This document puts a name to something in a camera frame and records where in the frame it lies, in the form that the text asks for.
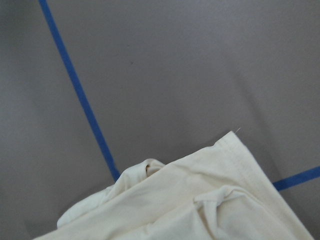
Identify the beige long-sleeve printed shirt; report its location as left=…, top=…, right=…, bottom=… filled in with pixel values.
left=42, top=132, right=312, bottom=240

